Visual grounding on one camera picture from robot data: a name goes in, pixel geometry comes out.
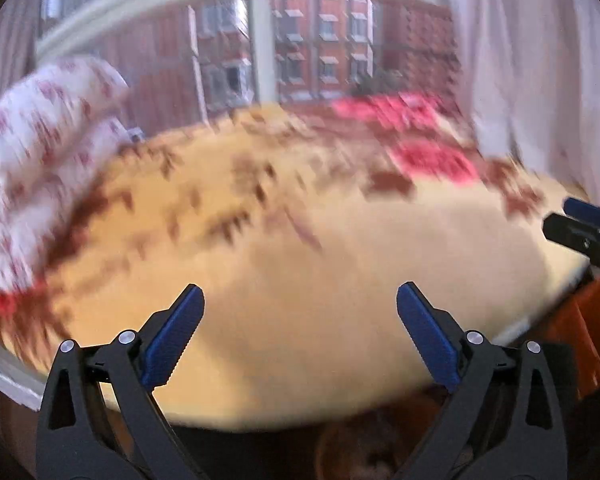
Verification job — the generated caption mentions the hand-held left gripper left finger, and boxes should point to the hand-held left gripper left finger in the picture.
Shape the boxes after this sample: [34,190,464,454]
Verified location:
[36,284,208,480]

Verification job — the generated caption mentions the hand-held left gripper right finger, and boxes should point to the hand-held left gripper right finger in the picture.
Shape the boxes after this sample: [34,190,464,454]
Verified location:
[387,282,567,480]

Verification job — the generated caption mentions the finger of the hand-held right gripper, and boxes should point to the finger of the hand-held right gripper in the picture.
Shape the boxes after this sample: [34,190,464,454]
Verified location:
[542,197,600,291]

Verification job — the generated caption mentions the orange cloth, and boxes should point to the orange cloth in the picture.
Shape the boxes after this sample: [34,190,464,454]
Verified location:
[545,275,600,401]

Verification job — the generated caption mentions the yellow floral blanket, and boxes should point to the yellow floral blanket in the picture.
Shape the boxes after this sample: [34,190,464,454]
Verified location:
[0,92,600,433]

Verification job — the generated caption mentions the white curtain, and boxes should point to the white curtain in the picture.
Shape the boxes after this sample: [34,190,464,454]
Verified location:
[445,0,600,211]

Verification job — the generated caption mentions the white red floral pillows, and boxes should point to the white red floral pillows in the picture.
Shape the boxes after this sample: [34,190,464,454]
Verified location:
[0,57,131,293]

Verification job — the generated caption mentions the red brick building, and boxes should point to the red brick building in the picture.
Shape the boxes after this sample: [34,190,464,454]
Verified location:
[45,0,456,123]

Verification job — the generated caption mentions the grey curtain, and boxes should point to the grey curtain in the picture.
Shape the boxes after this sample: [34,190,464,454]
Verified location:
[0,0,48,111]

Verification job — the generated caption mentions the white bed frame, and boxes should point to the white bed frame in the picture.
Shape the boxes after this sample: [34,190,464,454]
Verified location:
[0,330,48,411]

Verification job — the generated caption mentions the white window frame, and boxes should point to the white window frame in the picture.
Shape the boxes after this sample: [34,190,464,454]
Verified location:
[35,0,451,126]

